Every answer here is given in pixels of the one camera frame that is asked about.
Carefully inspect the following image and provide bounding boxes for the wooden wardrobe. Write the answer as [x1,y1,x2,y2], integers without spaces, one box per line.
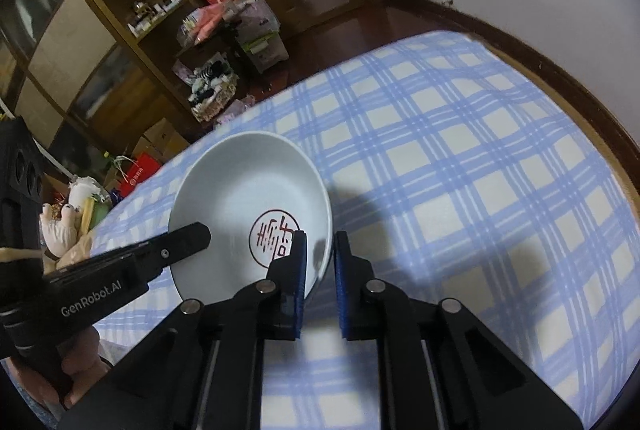
[0,0,201,175]

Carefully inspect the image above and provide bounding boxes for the translucent storage box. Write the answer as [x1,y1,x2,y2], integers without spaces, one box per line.
[240,30,290,73]

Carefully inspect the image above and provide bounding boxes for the green and yellow toy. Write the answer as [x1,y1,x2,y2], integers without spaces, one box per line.
[82,195,111,231]

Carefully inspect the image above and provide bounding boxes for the white plush toy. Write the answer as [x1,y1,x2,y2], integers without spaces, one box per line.
[40,202,83,261]

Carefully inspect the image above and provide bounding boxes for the blue grey cloth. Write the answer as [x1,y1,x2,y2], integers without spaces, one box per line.
[0,360,61,430]

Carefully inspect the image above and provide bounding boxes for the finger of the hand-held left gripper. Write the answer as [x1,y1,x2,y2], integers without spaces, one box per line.
[134,222,212,283]

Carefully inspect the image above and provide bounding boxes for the cardboard tray of packets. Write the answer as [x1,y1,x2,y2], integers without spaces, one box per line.
[215,94,258,125]

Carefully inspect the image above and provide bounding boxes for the person's left hand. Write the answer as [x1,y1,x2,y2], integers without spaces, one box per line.
[61,326,114,380]

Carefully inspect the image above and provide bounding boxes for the brown cardboard box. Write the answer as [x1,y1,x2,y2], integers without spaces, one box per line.
[132,117,191,171]

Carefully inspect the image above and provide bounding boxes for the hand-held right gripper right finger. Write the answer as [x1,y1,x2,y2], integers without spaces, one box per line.
[334,231,584,430]

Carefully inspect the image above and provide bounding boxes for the blue checkered blanket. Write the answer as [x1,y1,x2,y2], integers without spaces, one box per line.
[90,31,628,430]

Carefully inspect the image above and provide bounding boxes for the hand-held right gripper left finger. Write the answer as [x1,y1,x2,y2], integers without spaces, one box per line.
[60,231,309,430]

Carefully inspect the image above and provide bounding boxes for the lace trimmed basket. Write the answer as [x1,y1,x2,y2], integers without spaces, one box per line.
[190,82,238,123]

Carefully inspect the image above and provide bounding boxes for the red paper bag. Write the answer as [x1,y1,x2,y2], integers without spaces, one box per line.
[120,155,161,198]

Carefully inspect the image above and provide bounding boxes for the pink packet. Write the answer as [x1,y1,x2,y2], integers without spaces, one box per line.
[192,4,223,43]

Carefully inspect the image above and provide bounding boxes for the red patterned bowl with seal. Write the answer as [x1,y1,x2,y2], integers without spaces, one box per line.
[167,131,334,305]

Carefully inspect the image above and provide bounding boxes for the white plastic bag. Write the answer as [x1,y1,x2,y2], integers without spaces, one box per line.
[235,0,281,40]

